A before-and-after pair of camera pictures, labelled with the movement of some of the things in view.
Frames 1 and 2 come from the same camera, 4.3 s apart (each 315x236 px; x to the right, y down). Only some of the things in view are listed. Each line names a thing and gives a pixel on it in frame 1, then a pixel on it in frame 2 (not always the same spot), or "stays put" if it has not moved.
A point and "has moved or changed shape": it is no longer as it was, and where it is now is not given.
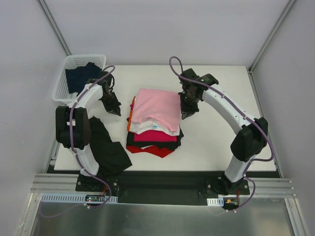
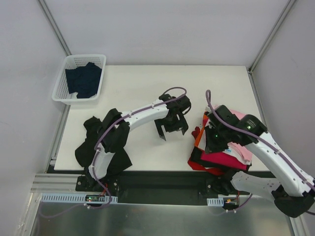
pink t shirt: (165, 104) has moved or changed shape
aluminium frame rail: (44, 183) stays put
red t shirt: (153, 150) -> (215, 170)
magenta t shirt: (154, 135) -> (218, 157)
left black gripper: (111, 104) -> (172, 123)
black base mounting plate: (163, 188) stays put
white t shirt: (150, 124) has moved or changed shape
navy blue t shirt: (77, 77) stays put
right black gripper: (188, 107) -> (211, 141)
